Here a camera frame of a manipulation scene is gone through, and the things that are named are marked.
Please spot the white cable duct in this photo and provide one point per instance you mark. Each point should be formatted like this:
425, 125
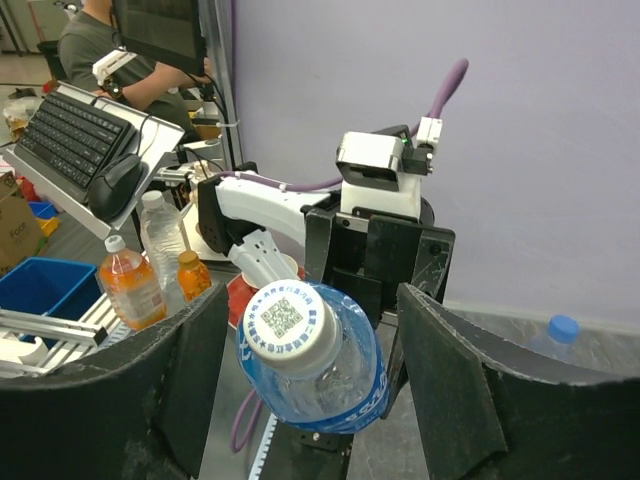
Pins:
33, 345

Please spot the labelled clear water bottle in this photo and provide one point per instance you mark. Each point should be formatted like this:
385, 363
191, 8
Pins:
344, 398

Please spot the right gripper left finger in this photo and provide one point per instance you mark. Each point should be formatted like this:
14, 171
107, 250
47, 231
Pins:
138, 409

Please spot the blue tinted plastic bottle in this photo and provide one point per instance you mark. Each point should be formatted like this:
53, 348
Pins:
544, 345

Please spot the black keyboard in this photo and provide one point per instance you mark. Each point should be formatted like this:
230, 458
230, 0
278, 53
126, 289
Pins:
73, 140

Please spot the black monitor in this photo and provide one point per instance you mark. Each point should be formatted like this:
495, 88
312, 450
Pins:
165, 31

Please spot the white bowl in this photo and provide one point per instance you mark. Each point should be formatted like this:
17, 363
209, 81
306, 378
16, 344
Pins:
259, 271

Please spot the blue bottle cap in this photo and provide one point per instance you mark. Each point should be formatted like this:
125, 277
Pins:
563, 329

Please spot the person at desk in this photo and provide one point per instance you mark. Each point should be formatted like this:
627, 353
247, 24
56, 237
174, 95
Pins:
142, 83

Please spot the red floral plate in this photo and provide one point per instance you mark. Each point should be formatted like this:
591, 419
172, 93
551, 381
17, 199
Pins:
240, 293

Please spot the large orange juice bottle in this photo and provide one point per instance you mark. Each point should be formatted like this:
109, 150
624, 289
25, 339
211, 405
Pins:
130, 283

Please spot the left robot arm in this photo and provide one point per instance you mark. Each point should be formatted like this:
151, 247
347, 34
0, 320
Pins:
238, 212

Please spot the blue plastic bin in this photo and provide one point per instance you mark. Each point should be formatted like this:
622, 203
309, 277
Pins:
50, 287

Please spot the small orange juice bottle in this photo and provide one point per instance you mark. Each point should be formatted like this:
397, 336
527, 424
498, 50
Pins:
193, 276

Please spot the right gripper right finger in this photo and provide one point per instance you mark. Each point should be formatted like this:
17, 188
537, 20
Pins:
490, 409

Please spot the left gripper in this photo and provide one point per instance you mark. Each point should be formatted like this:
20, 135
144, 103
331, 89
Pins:
367, 259

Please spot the black computer mouse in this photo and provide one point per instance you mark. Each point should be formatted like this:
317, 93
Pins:
113, 188

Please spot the white bottle cap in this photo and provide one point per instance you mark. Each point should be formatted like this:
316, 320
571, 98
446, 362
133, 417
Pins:
290, 328

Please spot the cardboard box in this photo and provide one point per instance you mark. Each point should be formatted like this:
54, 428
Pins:
21, 236

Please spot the clear capped water bottle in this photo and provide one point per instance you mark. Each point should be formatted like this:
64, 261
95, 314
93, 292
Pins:
164, 238

